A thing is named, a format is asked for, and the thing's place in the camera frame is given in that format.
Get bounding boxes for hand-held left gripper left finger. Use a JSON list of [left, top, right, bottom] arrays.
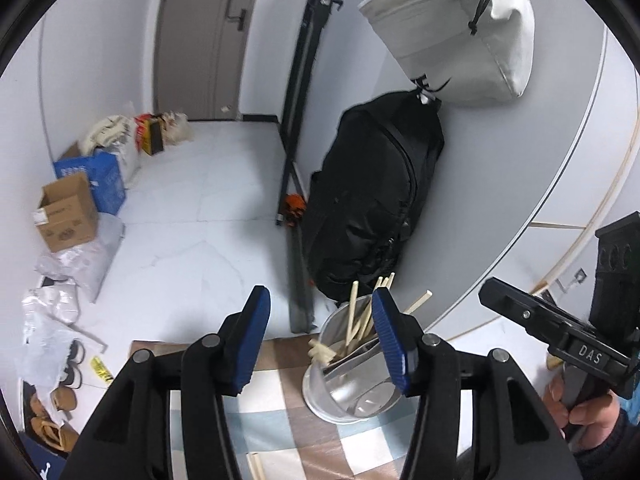
[[60, 285, 271, 480]]

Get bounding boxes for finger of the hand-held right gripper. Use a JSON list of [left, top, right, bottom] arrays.
[[478, 276, 592, 348]]

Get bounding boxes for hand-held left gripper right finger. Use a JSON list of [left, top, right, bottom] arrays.
[[371, 287, 583, 480]]

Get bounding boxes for metal tongs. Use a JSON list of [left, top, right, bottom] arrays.
[[324, 339, 382, 376]]

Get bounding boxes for metal utensil cup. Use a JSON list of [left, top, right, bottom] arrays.
[[302, 295, 418, 423]]

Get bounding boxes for person's right forearm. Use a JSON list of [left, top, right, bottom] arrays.
[[572, 410, 640, 480]]

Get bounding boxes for person's right hand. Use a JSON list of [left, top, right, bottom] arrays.
[[541, 374, 622, 454]]

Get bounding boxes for grey upright bar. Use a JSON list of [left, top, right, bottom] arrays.
[[286, 227, 317, 335]]

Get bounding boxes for checked tablecloth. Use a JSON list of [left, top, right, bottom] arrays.
[[131, 337, 473, 480]]

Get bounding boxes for orange black tool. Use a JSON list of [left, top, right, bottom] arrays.
[[282, 192, 306, 223]]

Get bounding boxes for black backpack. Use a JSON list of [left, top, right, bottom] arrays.
[[302, 90, 446, 306]]

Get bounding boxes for yellow paper slip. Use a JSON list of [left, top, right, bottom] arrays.
[[90, 356, 115, 385]]

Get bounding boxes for brown sandal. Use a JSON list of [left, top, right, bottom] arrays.
[[29, 395, 80, 455], [52, 387, 78, 411]]

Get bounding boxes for crumpled white plastic bag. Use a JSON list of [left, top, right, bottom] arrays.
[[20, 280, 81, 396]]

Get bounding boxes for blue carton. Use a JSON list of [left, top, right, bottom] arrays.
[[54, 152, 126, 215]]

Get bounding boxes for brown cardboard box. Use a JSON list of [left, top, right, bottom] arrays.
[[34, 172, 100, 253]]

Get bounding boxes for beige plastic bag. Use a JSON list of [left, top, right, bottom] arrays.
[[162, 110, 193, 146]]

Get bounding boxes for dark blue printed item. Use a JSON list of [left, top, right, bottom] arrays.
[[22, 435, 57, 477]]

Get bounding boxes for white bag with cream cloth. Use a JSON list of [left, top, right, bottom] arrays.
[[80, 115, 141, 181]]

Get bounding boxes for black folded stand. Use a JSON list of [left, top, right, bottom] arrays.
[[275, 0, 346, 226]]

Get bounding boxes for grey canvas bag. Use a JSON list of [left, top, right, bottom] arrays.
[[358, 0, 536, 108]]

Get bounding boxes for grey brown door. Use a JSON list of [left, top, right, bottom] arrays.
[[152, 0, 263, 121]]

